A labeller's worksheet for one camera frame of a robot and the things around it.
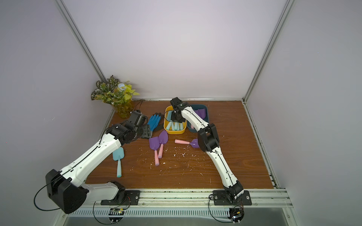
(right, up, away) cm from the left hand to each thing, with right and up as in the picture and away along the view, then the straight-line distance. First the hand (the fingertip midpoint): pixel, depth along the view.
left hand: (146, 129), depth 80 cm
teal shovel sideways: (+20, -1, +20) cm, 28 cm away
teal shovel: (+10, +6, +26) cm, 29 cm away
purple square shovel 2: (+29, -11, +14) cm, 34 cm away
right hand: (+15, +6, +23) cm, 28 cm away
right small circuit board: (+49, -43, -9) cm, 66 cm away
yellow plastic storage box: (+12, -1, +20) cm, 23 cm away
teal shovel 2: (+11, 0, +20) cm, 22 cm away
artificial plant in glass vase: (-24, +22, +18) cm, 37 cm away
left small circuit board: (-14, -44, -8) cm, 47 cm away
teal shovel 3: (+16, 0, +18) cm, 24 cm away
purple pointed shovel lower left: (+7, -9, +15) cm, 19 cm away
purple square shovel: (+1, -12, +13) cm, 18 cm away
